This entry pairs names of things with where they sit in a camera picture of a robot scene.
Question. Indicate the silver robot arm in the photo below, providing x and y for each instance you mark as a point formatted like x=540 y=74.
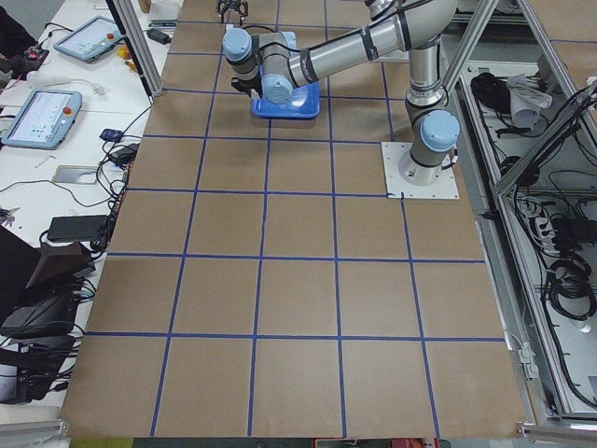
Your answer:
x=411 y=26

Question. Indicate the blue plastic tray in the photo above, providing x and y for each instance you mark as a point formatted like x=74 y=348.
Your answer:
x=303 y=105

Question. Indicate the teach pendant tablet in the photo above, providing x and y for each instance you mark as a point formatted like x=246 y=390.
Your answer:
x=90 y=40
x=44 y=120

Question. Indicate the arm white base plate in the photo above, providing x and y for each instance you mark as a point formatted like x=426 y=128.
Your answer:
x=404 y=179

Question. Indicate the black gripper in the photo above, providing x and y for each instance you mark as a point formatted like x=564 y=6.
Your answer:
x=248 y=87
x=230 y=7

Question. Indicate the near teach pendant tablet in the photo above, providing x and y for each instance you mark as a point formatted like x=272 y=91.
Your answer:
x=44 y=120

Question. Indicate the aluminium frame post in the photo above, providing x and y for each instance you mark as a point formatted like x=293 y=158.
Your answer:
x=125 y=17

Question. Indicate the black power adapter brick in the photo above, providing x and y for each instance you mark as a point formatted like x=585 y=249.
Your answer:
x=76 y=228

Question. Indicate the far teach pendant tablet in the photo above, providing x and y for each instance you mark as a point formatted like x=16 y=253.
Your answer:
x=90 y=40

